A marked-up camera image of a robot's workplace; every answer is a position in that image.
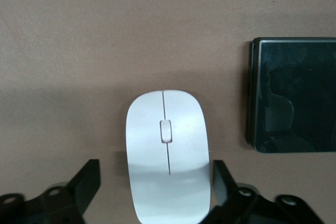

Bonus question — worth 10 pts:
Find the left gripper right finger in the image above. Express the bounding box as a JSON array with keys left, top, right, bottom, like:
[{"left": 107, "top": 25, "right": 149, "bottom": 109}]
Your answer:
[{"left": 213, "top": 159, "right": 325, "bottom": 224}]

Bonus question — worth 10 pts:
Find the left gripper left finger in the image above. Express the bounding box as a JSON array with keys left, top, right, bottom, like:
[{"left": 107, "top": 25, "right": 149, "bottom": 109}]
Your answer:
[{"left": 0, "top": 158, "right": 101, "bottom": 224}]

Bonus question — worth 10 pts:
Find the white computer mouse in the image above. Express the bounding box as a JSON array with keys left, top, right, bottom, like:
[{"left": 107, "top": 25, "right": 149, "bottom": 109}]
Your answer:
[{"left": 125, "top": 89, "right": 212, "bottom": 224}]

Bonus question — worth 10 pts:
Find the black phone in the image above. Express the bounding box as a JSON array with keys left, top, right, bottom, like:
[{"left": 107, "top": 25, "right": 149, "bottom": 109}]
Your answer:
[{"left": 246, "top": 37, "right": 336, "bottom": 155}]

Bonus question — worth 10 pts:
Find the brown table cover mat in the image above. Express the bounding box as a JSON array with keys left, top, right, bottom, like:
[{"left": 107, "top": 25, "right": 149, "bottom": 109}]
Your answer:
[{"left": 0, "top": 0, "right": 336, "bottom": 224}]

